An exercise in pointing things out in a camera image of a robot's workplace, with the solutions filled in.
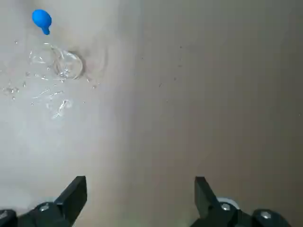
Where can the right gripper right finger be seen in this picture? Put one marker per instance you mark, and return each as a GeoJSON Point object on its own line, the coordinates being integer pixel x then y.
{"type": "Point", "coordinates": [206, 201]}

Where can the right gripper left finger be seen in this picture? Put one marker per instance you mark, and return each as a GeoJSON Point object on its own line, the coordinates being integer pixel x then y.
{"type": "Point", "coordinates": [68, 201]}

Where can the glass pipette with blue bulb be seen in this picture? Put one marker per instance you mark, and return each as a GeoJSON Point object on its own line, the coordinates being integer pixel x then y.
{"type": "Point", "coordinates": [41, 19]}

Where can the scattered small water droplets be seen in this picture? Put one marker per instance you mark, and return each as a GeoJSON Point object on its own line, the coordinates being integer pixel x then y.
{"type": "Point", "coordinates": [62, 105]}

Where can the clear glass beaker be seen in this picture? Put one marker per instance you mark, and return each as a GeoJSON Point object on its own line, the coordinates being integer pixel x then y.
{"type": "Point", "coordinates": [71, 66]}

